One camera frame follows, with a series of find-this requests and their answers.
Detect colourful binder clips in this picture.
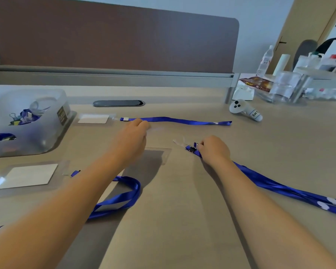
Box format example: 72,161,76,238
8,112,22,126

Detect person's right forearm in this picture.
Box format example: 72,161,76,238
210,159,336,269

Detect blue lanyard with clear strap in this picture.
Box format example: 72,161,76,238
173,138,336,218

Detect clear water bottle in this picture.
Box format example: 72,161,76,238
256,45,275,77

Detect person's left hand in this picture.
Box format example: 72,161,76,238
112,119,151,168

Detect person's right hand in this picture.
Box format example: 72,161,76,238
196,135,231,168

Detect clear round jar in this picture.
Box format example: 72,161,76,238
29,97,58,115

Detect white handheld controller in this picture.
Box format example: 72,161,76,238
229,99,263,122

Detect grey desk shelf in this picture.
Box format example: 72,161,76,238
0,59,241,104
292,66,336,103

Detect blue lanyard with black clip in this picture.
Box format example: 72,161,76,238
0,170,143,236

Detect clear bottle red cap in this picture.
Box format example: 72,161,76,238
318,54,336,72

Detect light wooden door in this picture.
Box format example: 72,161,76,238
266,0,336,75

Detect bundle of blue lanyards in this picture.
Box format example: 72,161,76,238
0,108,41,142

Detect clear plastic storage bin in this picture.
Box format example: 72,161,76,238
0,89,76,159

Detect brown snack packet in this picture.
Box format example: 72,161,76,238
238,76,275,93

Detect black desk cable grommet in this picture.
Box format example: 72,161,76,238
93,100,146,107

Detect row of small bottles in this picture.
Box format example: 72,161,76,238
303,88,336,102

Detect brown desk divider panel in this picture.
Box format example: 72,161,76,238
0,0,240,74

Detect blue lanyard with white sleeve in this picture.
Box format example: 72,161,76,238
119,117,233,127

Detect grey mesh office chair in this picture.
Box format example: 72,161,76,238
292,39,319,71

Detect person's left forearm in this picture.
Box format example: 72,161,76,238
0,157,135,269

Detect small white tissue box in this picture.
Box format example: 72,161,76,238
231,85,255,101

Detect clear plastic container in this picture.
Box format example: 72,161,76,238
268,71,303,103

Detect clear bottle green cap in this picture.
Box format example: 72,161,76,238
306,52,322,69

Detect white paper roll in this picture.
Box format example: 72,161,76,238
272,54,291,77

